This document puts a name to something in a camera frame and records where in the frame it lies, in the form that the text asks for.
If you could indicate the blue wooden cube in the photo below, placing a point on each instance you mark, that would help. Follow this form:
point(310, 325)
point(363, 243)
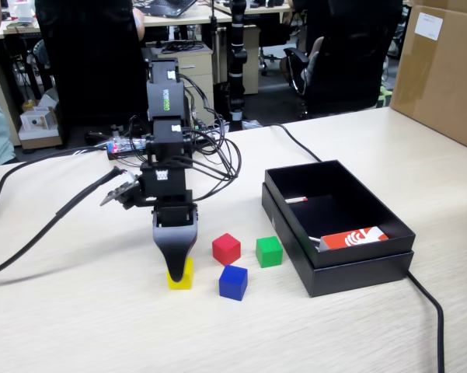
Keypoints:
point(233, 283)

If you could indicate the green wooden cube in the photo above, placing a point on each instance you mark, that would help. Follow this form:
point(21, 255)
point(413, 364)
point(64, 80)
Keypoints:
point(269, 254)

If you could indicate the white carton with small boxes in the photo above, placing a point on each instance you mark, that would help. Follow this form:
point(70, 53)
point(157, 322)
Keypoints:
point(39, 134)

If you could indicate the large brown cardboard box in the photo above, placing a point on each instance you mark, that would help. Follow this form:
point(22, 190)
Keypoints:
point(443, 77)

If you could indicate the black office chair with armrest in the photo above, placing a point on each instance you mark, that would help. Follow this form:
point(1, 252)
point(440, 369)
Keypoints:
point(353, 58)

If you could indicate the narrow beige cabinet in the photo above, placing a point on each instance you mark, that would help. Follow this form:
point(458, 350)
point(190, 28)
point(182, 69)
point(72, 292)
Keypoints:
point(252, 58)

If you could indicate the black white jointed pole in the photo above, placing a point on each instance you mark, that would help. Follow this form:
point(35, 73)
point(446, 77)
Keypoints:
point(237, 58)

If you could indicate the red wooden cube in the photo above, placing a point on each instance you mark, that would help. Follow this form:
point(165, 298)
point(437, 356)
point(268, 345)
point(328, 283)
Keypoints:
point(225, 250)

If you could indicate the red white small packet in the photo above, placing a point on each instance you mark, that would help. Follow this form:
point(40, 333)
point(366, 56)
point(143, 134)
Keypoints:
point(353, 238)

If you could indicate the black cardboard box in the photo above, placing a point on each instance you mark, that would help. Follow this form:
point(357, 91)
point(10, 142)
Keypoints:
point(357, 274)

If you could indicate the robot base controller board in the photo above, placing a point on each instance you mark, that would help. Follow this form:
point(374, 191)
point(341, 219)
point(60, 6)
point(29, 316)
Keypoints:
point(118, 148)

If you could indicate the seated person in dark clothes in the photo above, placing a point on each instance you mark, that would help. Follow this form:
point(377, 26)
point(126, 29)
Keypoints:
point(314, 54)

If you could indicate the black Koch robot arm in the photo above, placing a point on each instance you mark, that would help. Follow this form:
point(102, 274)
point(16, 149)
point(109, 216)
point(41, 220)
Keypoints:
point(165, 101)

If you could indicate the person behind tall chair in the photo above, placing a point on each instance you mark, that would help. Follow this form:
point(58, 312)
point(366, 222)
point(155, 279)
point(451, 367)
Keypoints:
point(138, 23)

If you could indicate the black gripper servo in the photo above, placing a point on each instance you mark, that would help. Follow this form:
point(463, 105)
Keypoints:
point(167, 188)

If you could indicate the tall-backed black office chair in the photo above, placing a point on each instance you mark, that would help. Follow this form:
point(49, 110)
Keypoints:
point(93, 58)

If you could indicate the yellow wooden cube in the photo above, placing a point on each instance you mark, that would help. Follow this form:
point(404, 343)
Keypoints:
point(178, 286)

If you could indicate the beige office desk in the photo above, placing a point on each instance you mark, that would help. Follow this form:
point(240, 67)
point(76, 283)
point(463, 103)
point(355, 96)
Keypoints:
point(186, 19)

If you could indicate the black laptop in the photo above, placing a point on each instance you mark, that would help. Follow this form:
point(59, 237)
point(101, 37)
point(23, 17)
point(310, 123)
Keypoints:
point(167, 8)

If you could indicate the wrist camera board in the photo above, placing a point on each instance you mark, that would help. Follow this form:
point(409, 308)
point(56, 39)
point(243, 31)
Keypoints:
point(120, 192)

